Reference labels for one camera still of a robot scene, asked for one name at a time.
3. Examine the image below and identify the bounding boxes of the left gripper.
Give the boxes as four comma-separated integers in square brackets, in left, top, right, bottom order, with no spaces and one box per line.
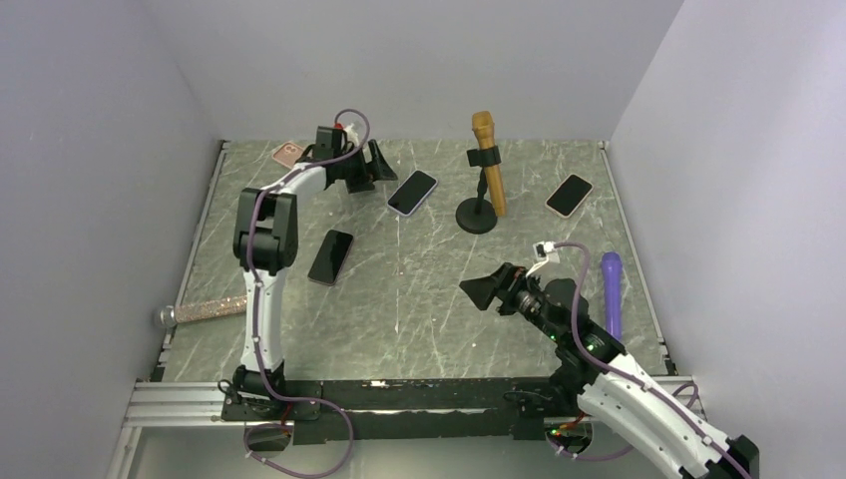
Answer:
[336,141,398,195]

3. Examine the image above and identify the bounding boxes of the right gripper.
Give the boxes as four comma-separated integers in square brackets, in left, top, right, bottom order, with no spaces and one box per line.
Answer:
[460,261,565,343]

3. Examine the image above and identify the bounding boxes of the pink phone case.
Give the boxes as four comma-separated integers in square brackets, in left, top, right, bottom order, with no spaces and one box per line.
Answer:
[271,142,304,169]

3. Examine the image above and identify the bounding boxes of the black smartphone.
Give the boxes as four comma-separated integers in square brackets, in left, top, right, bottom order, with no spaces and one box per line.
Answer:
[307,230,354,285]

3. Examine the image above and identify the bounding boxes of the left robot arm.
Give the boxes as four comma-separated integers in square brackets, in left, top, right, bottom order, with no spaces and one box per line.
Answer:
[231,140,397,419]

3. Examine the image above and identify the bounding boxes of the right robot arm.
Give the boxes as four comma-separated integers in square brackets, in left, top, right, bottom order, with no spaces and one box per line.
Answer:
[459,262,760,478]

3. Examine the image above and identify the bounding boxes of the phone in purple case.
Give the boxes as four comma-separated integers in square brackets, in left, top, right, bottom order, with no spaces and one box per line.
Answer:
[387,170,438,217]

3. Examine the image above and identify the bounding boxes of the phone in white case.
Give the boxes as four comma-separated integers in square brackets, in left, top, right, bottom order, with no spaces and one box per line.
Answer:
[545,174,594,219]

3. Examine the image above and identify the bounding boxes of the black microphone stand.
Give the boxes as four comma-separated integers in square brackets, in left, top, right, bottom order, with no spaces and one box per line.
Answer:
[455,149,497,235]

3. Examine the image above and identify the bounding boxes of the gold microphone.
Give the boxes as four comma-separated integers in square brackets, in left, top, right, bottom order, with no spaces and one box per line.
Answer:
[472,111,507,218]

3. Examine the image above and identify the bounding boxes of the purple microphone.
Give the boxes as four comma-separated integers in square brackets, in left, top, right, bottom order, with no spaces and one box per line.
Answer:
[601,251,623,341]

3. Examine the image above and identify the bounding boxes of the glitter silver microphone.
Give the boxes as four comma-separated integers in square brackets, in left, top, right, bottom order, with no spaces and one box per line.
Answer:
[153,295,247,328]

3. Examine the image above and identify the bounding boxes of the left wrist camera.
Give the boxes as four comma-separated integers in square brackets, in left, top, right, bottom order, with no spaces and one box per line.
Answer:
[310,124,364,163]

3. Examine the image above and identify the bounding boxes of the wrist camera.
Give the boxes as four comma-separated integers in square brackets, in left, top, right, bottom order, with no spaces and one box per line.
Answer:
[310,124,364,163]
[526,241,561,277]

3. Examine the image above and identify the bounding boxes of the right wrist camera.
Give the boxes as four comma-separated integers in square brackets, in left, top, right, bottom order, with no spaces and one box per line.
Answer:
[526,241,561,277]

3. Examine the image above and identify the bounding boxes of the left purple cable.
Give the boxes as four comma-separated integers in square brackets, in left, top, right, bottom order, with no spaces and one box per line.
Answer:
[242,109,371,479]

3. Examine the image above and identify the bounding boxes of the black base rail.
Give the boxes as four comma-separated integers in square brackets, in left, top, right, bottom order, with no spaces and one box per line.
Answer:
[216,374,580,450]

